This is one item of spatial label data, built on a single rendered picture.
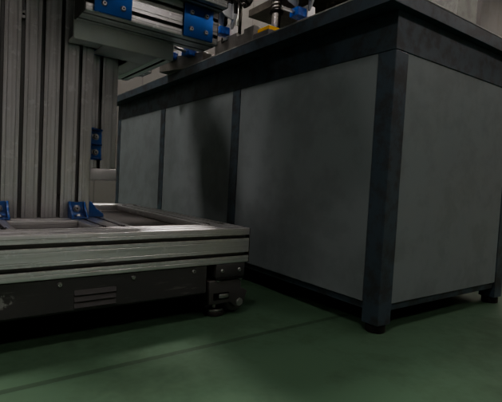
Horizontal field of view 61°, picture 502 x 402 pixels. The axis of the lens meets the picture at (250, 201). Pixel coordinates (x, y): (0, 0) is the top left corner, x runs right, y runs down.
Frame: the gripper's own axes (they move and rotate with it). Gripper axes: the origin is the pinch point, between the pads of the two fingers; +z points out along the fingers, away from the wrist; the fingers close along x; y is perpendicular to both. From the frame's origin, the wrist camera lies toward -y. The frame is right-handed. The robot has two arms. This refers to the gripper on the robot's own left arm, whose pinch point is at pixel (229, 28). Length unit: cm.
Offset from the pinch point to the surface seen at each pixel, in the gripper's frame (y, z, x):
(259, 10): -82, -57, -95
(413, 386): 20, 94, 99
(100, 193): -21, 75, -234
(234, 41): 2.1, 7.0, 7.1
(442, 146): -18, 47, 79
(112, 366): 63, 93, 66
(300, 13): -8.3, 1.2, 31.3
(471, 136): -32, 43, 79
